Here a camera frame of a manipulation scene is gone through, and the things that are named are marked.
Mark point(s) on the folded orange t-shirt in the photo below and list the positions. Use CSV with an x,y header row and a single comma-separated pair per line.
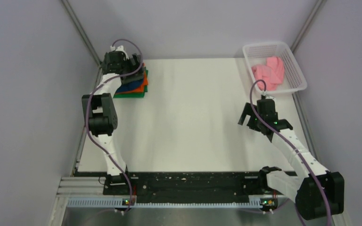
x,y
142,87

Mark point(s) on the folded navy blue t-shirt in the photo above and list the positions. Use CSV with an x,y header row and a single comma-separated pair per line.
x,y
129,87

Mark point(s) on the white plastic basket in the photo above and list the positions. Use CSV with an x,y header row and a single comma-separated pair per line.
x,y
257,53

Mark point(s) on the dark grey t-shirt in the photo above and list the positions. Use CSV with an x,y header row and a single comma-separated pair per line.
x,y
134,77

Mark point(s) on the left aluminium frame post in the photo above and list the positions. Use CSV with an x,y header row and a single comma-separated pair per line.
x,y
80,30

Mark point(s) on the white slotted cable duct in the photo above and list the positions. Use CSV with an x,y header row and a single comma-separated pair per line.
x,y
123,203

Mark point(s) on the folded green t-shirt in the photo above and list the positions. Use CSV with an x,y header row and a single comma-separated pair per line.
x,y
132,95

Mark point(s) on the aluminium frame post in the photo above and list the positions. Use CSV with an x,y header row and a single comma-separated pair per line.
x,y
80,30
307,24

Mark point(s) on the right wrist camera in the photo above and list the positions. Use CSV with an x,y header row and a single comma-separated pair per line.
x,y
265,95

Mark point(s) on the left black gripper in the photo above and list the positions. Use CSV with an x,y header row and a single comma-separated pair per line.
x,y
128,61

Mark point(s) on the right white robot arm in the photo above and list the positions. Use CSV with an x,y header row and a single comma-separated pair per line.
x,y
316,191

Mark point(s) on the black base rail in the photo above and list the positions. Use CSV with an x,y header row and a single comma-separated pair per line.
x,y
188,187

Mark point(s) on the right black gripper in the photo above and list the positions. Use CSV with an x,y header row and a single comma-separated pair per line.
x,y
247,111

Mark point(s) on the right aluminium frame post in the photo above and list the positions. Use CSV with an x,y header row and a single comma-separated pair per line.
x,y
307,24

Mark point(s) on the pink t-shirt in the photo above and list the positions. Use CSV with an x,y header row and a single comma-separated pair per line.
x,y
273,72

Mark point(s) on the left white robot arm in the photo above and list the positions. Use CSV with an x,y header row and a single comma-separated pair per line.
x,y
100,116

